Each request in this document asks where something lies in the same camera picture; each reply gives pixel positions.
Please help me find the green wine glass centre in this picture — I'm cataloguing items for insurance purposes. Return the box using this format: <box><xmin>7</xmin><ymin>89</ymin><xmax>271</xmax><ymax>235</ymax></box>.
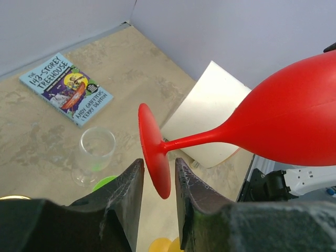
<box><xmin>92</xmin><ymin>162</ymin><xmax>117</xmax><ymax>192</ymax></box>

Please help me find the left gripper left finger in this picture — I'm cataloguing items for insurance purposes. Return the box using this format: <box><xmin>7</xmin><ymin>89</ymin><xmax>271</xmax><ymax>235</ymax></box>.
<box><xmin>1</xmin><ymin>159</ymin><xmax>144</xmax><ymax>251</ymax></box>

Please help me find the orange wine glass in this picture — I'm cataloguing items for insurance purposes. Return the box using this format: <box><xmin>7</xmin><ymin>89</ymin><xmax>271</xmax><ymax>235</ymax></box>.
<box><xmin>148</xmin><ymin>237</ymin><xmax>184</xmax><ymax>252</ymax></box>

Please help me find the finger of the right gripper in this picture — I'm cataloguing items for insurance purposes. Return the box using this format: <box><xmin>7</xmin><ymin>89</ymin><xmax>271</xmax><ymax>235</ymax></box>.
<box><xmin>323</xmin><ymin>43</ymin><xmax>336</xmax><ymax>53</ymax></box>

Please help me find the red wine glass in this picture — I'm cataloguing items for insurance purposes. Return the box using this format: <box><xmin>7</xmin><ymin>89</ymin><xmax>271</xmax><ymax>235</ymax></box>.
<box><xmin>138</xmin><ymin>50</ymin><xmax>335</xmax><ymax>199</ymax></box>

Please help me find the gold wine glass rack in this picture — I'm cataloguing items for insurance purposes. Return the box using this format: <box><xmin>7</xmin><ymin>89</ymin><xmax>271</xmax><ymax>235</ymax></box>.
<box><xmin>0</xmin><ymin>195</ymin><xmax>30</xmax><ymax>200</ymax></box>

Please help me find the clear wine glass back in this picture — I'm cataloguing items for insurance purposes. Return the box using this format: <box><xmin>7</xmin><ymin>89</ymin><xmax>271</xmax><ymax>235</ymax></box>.
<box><xmin>71</xmin><ymin>127</ymin><xmax>117</xmax><ymax>187</ymax></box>

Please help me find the white round drawer box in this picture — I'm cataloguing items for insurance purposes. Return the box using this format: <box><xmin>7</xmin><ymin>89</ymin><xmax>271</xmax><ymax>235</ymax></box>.
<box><xmin>161</xmin><ymin>61</ymin><xmax>251</xmax><ymax>168</ymax></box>

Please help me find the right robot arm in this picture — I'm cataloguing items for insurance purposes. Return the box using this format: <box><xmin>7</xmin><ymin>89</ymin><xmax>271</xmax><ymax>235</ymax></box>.
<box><xmin>237</xmin><ymin>45</ymin><xmax>335</xmax><ymax>201</ymax></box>

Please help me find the blue treehouse book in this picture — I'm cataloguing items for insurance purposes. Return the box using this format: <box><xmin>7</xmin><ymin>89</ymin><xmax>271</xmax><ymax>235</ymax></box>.
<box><xmin>19</xmin><ymin>53</ymin><xmax>113</xmax><ymax>128</ymax></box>

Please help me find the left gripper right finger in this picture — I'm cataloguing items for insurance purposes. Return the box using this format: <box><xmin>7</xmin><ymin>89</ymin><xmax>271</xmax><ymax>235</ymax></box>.
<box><xmin>175</xmin><ymin>158</ymin><xmax>335</xmax><ymax>251</ymax></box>

